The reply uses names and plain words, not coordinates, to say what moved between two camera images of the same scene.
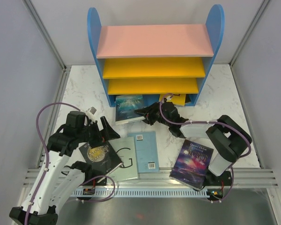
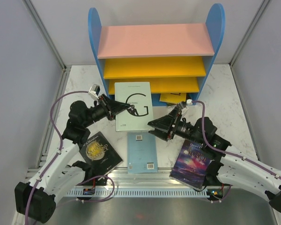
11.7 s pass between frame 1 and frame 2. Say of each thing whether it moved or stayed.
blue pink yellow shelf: stayed
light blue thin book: stayed
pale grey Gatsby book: moved
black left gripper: moved
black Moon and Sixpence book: stayed
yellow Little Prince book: stayed
